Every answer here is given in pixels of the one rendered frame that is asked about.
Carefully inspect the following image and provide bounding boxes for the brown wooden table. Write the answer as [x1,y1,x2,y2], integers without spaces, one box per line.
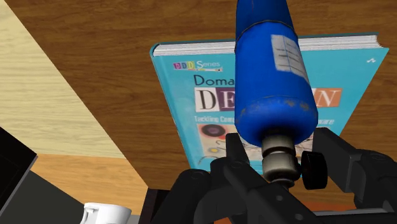
[4,0,397,191]

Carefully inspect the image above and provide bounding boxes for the blue gas cylinder, grey valve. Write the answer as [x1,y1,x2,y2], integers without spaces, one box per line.
[233,0,329,191]

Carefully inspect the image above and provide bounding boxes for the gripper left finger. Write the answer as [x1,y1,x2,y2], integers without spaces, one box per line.
[151,132,315,224]

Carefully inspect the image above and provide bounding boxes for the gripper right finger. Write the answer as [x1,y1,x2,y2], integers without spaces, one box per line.
[311,127,397,215]

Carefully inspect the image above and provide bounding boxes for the teal book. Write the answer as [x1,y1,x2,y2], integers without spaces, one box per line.
[150,32,390,174]

